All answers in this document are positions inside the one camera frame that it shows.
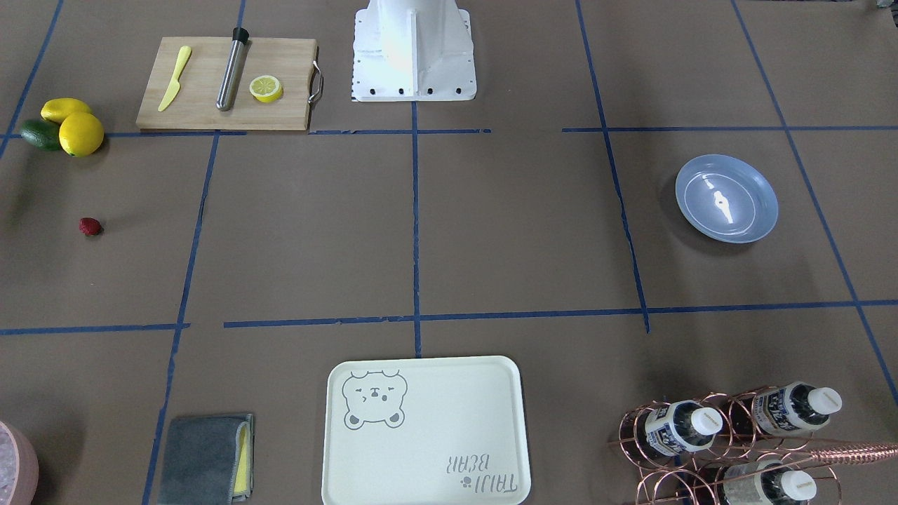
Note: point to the blue plate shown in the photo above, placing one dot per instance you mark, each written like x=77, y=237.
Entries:
x=726, y=199

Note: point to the red strawberry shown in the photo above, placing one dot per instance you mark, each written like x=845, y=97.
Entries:
x=89, y=226

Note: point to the cream bear tray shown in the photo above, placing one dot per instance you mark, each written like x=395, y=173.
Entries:
x=425, y=431

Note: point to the half lemon slice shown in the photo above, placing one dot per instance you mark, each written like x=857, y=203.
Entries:
x=266, y=89

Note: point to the wooden cutting board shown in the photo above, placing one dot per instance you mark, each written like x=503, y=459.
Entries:
x=194, y=107

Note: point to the steel muddler black tip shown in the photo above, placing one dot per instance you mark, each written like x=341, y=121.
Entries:
x=230, y=81

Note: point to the tea bottle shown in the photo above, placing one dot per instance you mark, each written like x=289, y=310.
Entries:
x=669, y=431
x=763, y=482
x=796, y=408

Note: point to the grey yellow folded cloth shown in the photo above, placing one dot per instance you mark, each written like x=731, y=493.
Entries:
x=208, y=460

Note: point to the yellow plastic knife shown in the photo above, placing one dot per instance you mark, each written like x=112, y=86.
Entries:
x=174, y=85

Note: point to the tea bottle lower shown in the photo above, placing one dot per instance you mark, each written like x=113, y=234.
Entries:
x=763, y=482

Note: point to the yellow lemon front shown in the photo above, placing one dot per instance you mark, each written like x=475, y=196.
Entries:
x=81, y=134

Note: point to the yellow lemon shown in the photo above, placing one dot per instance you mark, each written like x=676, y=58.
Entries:
x=59, y=109
x=81, y=134

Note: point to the yellow lemon back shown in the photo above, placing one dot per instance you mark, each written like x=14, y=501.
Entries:
x=59, y=109

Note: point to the green avocado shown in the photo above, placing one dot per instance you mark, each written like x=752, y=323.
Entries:
x=41, y=134

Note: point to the pink ice bowl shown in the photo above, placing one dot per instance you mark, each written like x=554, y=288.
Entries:
x=19, y=467

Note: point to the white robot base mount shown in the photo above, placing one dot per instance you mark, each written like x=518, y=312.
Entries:
x=413, y=51

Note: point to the copper wire bottle rack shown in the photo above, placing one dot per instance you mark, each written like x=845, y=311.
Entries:
x=699, y=477

